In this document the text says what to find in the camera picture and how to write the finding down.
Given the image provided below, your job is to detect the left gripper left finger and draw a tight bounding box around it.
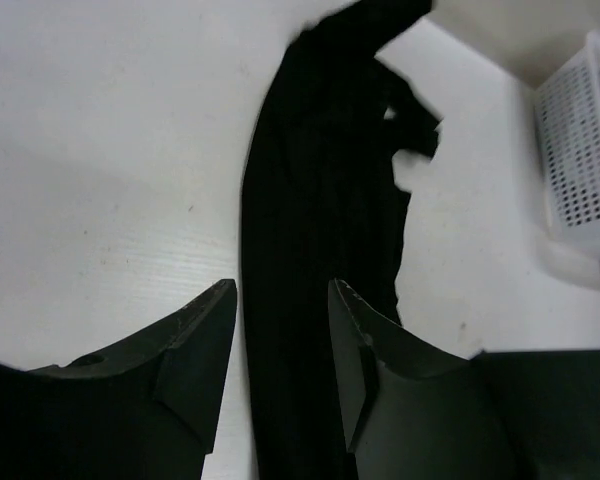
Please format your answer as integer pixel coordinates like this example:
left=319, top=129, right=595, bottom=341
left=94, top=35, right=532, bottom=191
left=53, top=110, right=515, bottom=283
left=0, top=279, right=237, bottom=479

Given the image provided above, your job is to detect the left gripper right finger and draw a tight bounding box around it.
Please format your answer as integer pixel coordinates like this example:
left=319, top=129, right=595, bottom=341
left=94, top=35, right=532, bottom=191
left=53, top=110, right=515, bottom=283
left=328, top=280, right=600, bottom=479

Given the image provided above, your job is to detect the black tank top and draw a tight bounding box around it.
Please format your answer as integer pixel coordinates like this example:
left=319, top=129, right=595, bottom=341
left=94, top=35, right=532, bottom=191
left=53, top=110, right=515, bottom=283
left=240, top=1, right=440, bottom=479

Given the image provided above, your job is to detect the white plastic basket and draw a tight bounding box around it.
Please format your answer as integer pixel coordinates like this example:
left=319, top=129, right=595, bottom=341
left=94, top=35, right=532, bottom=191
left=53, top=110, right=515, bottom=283
left=534, top=31, right=600, bottom=260

